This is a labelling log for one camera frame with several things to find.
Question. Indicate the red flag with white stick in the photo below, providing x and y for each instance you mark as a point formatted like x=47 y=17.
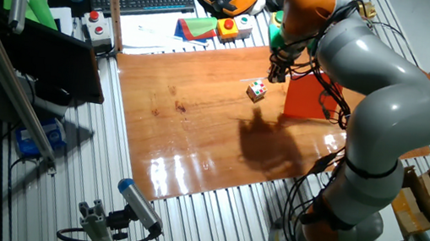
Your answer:
x=307 y=100

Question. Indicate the white box with green button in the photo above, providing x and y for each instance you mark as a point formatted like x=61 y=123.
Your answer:
x=244 y=24

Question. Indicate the folded green red blue flags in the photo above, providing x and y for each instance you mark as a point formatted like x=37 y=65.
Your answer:
x=196 y=28

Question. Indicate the aluminium profile post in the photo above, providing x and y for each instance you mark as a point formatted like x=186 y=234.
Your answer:
x=96 y=227

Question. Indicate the aluminium beam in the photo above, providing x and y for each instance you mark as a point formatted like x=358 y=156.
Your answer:
x=4 y=72

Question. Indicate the blue plastic packet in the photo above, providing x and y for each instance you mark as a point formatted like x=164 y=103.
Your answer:
x=34 y=140

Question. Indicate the black monitor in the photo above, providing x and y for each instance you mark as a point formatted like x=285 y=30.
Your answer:
x=48 y=61

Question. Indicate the grey cylindrical camera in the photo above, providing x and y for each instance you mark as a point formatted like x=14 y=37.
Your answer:
x=17 y=12

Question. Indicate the small Rubik's cube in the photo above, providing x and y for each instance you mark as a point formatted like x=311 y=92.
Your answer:
x=256 y=91

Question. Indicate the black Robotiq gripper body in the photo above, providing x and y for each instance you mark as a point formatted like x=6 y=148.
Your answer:
x=281 y=60

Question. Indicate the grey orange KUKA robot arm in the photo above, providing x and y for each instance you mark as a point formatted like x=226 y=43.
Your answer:
x=390 y=121

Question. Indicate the white paper sheets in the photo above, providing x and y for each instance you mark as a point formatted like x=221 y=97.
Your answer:
x=146 y=35

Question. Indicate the yellow box with green button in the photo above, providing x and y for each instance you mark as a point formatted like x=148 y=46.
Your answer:
x=276 y=17

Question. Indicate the white egg-shaped object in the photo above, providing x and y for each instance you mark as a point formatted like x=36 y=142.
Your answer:
x=258 y=5

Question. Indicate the green wrist adapter plate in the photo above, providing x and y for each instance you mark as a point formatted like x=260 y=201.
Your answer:
x=275 y=37

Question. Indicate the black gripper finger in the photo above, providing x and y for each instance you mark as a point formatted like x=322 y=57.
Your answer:
x=282 y=76
x=273 y=75

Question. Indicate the white box two red buttons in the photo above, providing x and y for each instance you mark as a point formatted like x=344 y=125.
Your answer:
x=98 y=28

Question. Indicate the flat brown cardboard box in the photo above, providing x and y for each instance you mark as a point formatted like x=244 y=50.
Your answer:
x=410 y=214

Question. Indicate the orange wooden board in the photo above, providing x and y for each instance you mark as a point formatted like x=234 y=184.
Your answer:
x=196 y=135

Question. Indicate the yellow box with red button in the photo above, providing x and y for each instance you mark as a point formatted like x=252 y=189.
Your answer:
x=227 y=30

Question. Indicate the silver camera with blue cap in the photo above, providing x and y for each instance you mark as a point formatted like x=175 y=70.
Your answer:
x=140 y=205

